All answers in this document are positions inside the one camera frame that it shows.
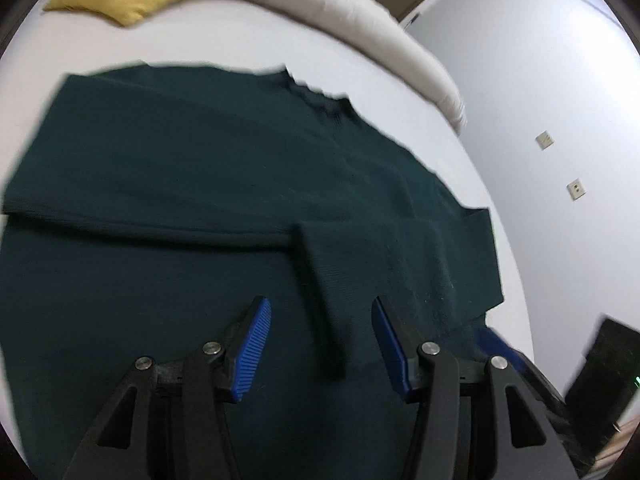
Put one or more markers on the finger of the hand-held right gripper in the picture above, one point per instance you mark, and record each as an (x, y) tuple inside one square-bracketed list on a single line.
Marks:
[(537, 375)]

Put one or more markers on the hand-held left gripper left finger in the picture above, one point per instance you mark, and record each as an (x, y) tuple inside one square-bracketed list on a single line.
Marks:
[(251, 352)]

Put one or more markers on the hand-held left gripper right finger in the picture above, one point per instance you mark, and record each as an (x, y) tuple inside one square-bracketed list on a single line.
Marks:
[(391, 355)]

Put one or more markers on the dark green sweater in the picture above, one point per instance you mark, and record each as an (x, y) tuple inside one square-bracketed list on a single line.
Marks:
[(175, 160)]

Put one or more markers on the white bed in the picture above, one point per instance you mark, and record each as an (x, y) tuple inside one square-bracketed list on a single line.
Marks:
[(240, 35)]

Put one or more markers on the cream duvet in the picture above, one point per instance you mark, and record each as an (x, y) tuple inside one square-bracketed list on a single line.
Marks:
[(360, 15)]

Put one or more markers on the beige wall socket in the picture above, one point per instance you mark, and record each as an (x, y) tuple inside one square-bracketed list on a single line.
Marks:
[(544, 139), (576, 190)]

